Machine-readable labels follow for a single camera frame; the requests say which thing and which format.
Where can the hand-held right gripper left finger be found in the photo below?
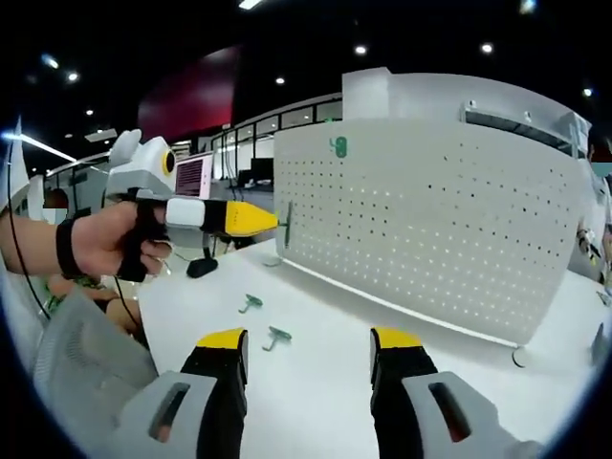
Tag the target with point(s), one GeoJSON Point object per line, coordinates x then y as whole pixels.
{"type": "Point", "coordinates": [191, 411]}

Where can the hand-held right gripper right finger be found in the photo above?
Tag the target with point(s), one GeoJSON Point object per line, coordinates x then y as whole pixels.
{"type": "Point", "coordinates": [416, 411]}

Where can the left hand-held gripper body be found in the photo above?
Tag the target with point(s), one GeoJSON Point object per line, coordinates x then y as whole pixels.
{"type": "Point", "coordinates": [138, 169]}

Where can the green hook assembly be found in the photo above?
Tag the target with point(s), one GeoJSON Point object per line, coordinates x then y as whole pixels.
{"type": "Point", "coordinates": [340, 147]}
{"type": "Point", "coordinates": [289, 225]}
{"type": "Point", "coordinates": [252, 301]}
{"type": "Point", "coordinates": [281, 334]}

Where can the white perforated mounting plate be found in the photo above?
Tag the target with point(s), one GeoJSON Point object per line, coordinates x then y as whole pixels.
{"type": "Point", "coordinates": [430, 229]}

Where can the person's left hand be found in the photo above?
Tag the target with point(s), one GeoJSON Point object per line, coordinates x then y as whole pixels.
{"type": "Point", "coordinates": [105, 244]}

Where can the ceiling air vent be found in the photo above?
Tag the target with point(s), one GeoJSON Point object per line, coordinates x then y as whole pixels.
{"type": "Point", "coordinates": [102, 135]}

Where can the black monitor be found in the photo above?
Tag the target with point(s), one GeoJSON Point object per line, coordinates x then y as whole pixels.
{"type": "Point", "coordinates": [262, 168]}

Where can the dark red panel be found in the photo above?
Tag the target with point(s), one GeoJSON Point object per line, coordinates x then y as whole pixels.
{"type": "Point", "coordinates": [191, 95]}

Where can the person's bare leg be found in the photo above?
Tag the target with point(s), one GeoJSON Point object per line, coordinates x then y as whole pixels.
{"type": "Point", "coordinates": [122, 313]}

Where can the person in mask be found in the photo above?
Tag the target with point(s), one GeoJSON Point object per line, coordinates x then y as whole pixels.
{"type": "Point", "coordinates": [86, 354]}

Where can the person's green patterned clothing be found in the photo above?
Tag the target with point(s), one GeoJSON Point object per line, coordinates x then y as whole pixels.
{"type": "Point", "coordinates": [55, 296]}

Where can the dark grey curved object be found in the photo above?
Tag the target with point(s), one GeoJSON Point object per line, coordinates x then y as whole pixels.
{"type": "Point", "coordinates": [598, 344]}

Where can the group of ceiling spotlights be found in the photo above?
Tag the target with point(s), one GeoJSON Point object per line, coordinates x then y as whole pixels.
{"type": "Point", "coordinates": [361, 49]}

